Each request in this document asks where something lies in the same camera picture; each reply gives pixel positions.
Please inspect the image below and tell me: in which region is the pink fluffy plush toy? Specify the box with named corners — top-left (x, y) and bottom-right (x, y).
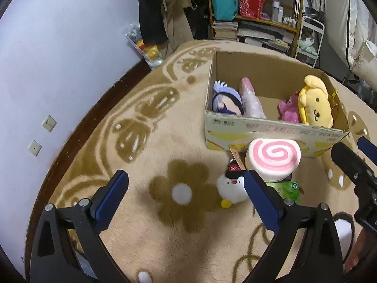
top-left (277, 92), bottom-right (302, 124)

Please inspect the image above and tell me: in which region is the yellow dog plush toy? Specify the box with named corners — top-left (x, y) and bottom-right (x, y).
top-left (298, 75), bottom-right (339, 129)

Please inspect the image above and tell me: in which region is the white penguin plush black hat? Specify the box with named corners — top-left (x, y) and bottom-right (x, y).
top-left (216, 159), bottom-right (249, 209)

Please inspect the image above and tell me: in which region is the red patterned bag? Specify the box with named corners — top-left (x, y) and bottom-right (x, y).
top-left (239, 0), bottom-right (266, 19)

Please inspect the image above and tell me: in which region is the upper white wall socket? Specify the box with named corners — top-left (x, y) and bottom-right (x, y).
top-left (41, 115), bottom-right (57, 132)

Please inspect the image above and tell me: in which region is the lower white wall socket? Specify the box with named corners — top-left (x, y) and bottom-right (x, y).
top-left (28, 141), bottom-right (41, 157)

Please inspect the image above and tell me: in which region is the black hanging garment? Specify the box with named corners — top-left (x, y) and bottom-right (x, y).
top-left (139, 0), bottom-right (168, 45)

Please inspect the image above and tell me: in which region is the wooden shelf unit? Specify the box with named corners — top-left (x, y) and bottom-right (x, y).
top-left (208, 0), bottom-right (303, 57)

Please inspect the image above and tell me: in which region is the white reclining chair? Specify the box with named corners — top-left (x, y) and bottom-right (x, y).
top-left (325, 0), bottom-right (376, 89)

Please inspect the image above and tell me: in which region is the open cardboard box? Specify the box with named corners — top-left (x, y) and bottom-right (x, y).
top-left (205, 51), bottom-right (350, 157)

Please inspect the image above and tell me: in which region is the green tissue pack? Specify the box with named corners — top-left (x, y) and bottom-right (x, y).
top-left (267, 181), bottom-right (303, 204)

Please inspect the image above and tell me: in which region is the beige hanging coat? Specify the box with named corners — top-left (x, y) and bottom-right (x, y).
top-left (158, 0), bottom-right (194, 59)

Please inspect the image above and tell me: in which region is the purple haired plush doll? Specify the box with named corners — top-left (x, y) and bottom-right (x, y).
top-left (211, 80), bottom-right (244, 116)

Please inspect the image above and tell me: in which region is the pink swirl roll pillow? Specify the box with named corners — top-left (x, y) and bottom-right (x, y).
top-left (245, 138), bottom-right (301, 183)

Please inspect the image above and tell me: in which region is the white wall socket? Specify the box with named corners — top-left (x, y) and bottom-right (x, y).
top-left (41, 115), bottom-right (57, 132)
top-left (28, 141), bottom-right (41, 157)

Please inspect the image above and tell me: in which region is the white metal trolley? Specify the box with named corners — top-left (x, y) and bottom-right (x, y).
top-left (295, 15), bottom-right (325, 68)

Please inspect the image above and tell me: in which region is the plastic bag of toys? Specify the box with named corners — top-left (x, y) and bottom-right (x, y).
top-left (125, 23), bottom-right (164, 70)

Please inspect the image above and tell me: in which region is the pink tissue pack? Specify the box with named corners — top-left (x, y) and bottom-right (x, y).
top-left (238, 77), bottom-right (266, 119)

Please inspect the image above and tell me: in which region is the stack of books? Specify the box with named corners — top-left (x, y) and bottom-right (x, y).
top-left (212, 21), bottom-right (239, 42)

